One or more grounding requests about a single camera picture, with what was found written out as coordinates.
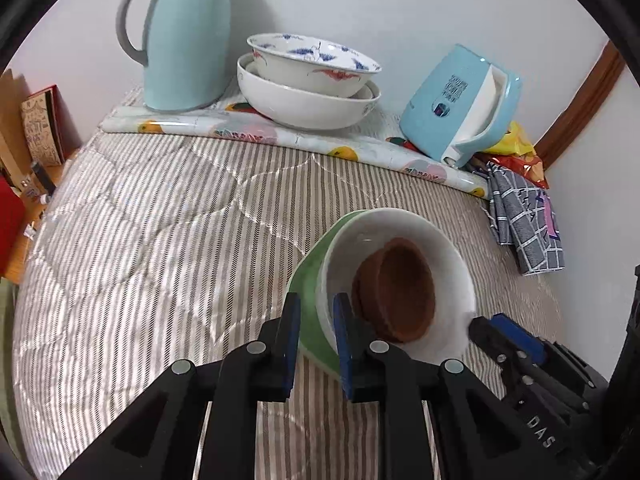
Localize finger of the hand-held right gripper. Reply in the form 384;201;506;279
469;316;587;412
491;313;609;402

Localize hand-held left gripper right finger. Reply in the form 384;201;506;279
333;291;562;480

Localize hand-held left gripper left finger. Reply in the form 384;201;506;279
57;291;302;480

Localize brown bowl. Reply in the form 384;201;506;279
351;237;437;346

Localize green white bowl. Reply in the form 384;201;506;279
319;207;478;365

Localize grey checked cloth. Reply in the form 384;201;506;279
486;167;567;277

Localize red chip bag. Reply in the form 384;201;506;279
475;152;550;191

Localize striped quilted blanket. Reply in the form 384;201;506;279
10;130;566;480

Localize yellow chip bag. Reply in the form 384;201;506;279
482;121;537;158

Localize fruit print tablecloth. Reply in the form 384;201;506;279
99;85;493;200

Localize light blue electric kettle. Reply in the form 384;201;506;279
399;43;523;170

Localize large grey patterned white bowl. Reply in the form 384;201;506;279
236;53;382;131

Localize small white bowl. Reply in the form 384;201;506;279
250;57;376;101

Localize wooden bedside table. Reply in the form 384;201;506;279
0;150;81;281

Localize blue floral white bowl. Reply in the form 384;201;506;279
246;33;382;98

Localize small dark bottle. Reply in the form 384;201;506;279
31;160;55;198

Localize red box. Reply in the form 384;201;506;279
0;172;26;281

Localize light blue thermos jug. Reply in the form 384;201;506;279
116;0;240;113

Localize brown cardboard box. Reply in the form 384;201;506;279
0;69;31;186

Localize wooden door frame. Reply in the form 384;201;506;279
532;40;626;171

